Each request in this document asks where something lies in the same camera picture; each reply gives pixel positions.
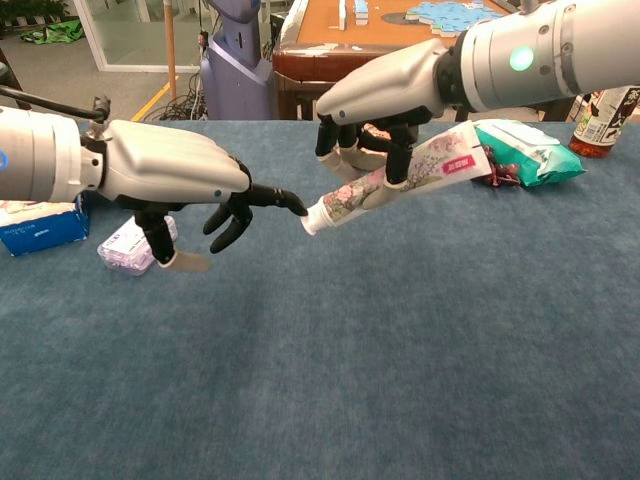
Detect green wet wipes pack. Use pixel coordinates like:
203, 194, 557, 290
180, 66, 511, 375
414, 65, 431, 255
472, 118, 587, 188

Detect purple grape bunch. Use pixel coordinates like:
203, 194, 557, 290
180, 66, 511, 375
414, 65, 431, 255
472, 144, 521, 189

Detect blue mahjong tile pile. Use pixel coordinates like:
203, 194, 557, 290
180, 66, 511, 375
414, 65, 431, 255
404, 0, 506, 37

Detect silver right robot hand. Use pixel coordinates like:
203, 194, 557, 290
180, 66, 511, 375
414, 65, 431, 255
314, 38, 464, 211

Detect blue sandwich cookie box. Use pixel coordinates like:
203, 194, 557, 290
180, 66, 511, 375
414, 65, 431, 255
0, 192, 91, 257

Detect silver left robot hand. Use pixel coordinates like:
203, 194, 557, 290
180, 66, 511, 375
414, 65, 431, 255
79, 119, 309, 274

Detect green bag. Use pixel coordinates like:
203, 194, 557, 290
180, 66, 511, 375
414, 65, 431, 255
19, 18, 85, 46

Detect brown tea bottle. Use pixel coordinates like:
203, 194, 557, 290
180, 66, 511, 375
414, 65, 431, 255
568, 87, 640, 159

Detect clear plastic pink-item box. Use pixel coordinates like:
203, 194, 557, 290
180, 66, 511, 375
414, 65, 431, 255
96, 214, 179, 277

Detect wooden pole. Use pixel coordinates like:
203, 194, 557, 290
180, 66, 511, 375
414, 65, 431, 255
163, 0, 179, 103

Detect purple robot base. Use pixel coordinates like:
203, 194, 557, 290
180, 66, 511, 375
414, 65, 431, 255
200, 0, 275, 121

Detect white floral tube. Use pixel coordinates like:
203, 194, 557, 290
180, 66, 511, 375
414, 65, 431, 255
301, 121, 494, 236

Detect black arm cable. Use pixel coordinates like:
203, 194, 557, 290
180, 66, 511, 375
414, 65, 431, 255
0, 84, 112, 125

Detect white framed glass partition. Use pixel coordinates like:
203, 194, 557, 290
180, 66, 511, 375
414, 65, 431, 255
73, 0, 211, 74

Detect blue felt tablecloth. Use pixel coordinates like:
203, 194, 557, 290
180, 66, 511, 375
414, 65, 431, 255
0, 118, 640, 480

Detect brown mahjong table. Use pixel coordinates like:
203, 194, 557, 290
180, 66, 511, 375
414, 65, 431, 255
272, 0, 574, 122

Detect black floor cables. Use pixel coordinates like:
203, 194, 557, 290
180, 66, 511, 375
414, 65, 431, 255
149, 69, 209, 122

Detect green potted plants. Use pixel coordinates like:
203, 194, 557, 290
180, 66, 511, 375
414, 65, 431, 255
0, 0, 71, 26

